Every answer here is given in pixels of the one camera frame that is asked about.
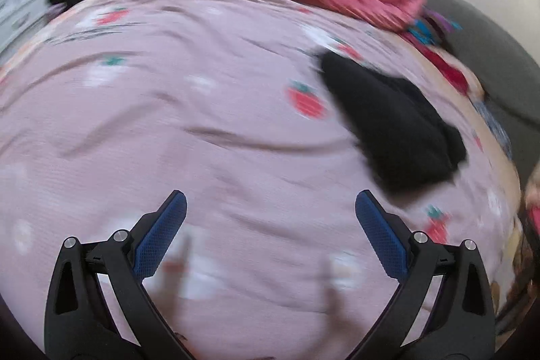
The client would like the pink printed blanket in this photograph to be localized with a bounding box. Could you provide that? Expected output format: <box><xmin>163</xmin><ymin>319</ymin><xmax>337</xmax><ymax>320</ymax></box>
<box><xmin>0</xmin><ymin>0</ymin><xmax>521</xmax><ymax>360</ymax></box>

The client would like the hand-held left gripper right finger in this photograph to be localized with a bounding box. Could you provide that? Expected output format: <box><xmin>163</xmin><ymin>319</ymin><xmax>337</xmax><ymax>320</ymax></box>
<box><xmin>355</xmin><ymin>190</ymin><xmax>496</xmax><ymax>360</ymax></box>

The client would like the grey quilted headboard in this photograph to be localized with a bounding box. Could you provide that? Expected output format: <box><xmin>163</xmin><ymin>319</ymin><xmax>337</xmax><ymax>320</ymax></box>
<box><xmin>397</xmin><ymin>0</ymin><xmax>540</xmax><ymax>124</ymax></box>

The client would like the blue patterned cloth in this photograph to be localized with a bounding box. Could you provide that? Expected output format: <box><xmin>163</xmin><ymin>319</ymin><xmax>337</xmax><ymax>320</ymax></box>
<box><xmin>472</xmin><ymin>99</ymin><xmax>513</xmax><ymax>158</ymax></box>

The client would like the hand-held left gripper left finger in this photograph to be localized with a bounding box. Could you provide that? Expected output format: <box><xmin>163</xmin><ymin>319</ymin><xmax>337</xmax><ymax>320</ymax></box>
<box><xmin>44</xmin><ymin>190</ymin><xmax>188</xmax><ymax>360</ymax></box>

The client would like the black sweater with orange cuffs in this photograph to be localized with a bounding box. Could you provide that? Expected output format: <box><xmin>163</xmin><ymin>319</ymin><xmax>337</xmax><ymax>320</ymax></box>
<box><xmin>316</xmin><ymin>50</ymin><xmax>469</xmax><ymax>194</ymax></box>

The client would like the white drawer cabinet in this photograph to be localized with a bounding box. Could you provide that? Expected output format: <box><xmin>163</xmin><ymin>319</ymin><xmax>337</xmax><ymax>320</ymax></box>
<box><xmin>0</xmin><ymin>0</ymin><xmax>49</xmax><ymax>53</ymax></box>

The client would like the red patterned cloth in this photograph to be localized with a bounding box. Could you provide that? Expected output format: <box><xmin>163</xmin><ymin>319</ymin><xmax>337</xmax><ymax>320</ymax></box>
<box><xmin>422</xmin><ymin>46</ymin><xmax>486</xmax><ymax>99</ymax></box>

